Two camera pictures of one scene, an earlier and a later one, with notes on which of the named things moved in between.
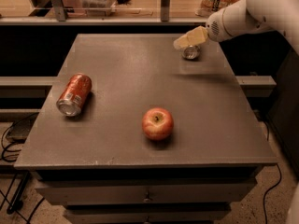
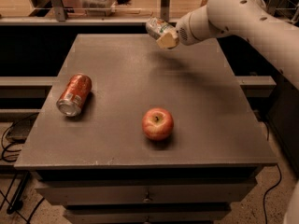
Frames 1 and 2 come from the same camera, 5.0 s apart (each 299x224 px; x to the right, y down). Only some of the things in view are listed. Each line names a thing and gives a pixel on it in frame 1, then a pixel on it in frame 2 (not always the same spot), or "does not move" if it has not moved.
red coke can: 74,95 does not move
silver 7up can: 192,52 -> 157,27
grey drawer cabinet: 105,169 does not move
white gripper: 217,29 -> 183,32
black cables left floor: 24,179 does not move
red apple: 157,123 does not move
